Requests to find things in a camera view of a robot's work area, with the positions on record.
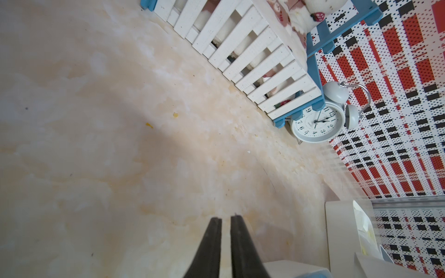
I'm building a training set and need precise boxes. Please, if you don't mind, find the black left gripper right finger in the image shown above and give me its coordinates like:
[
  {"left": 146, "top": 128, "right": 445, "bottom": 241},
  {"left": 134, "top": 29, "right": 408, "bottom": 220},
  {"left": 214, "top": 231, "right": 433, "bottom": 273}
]
[{"left": 230, "top": 215, "right": 270, "bottom": 278}]

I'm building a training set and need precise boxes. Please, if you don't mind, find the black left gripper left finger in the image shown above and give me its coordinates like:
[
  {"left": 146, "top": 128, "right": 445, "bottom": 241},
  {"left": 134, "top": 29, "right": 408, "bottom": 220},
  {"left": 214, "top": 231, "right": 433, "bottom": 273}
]
[{"left": 184, "top": 217, "right": 222, "bottom": 278}]

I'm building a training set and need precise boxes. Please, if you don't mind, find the white tissue box base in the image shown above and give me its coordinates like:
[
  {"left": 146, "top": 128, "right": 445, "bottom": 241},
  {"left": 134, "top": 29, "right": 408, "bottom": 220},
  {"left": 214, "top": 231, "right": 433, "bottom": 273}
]
[{"left": 263, "top": 260, "right": 332, "bottom": 278}]

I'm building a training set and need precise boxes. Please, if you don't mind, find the yellow tissue paper pack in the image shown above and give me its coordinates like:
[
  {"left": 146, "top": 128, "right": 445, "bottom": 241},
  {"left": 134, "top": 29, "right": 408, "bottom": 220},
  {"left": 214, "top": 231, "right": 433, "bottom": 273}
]
[{"left": 353, "top": 201, "right": 383, "bottom": 259}]

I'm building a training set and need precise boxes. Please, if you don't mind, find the white tissue box upright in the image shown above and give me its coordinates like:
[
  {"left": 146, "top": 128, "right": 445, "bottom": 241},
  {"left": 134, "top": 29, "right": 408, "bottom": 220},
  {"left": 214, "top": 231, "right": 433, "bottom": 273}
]
[{"left": 325, "top": 200, "right": 374, "bottom": 278}]

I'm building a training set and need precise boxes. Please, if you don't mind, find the grey tissue box lid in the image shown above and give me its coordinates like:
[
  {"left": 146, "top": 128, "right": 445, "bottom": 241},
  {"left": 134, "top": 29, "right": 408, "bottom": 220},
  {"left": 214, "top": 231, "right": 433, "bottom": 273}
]
[{"left": 350, "top": 244, "right": 432, "bottom": 278}]

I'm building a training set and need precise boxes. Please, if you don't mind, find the white alarm clock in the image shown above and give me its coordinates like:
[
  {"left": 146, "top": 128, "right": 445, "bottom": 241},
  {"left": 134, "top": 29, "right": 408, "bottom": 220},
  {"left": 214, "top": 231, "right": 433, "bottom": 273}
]
[{"left": 290, "top": 81, "right": 372, "bottom": 144}]

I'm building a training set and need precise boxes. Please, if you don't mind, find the blue white toy crib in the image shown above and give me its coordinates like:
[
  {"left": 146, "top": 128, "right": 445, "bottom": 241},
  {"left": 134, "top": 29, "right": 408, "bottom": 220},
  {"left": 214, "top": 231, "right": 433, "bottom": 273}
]
[{"left": 140, "top": 1, "right": 382, "bottom": 128}]

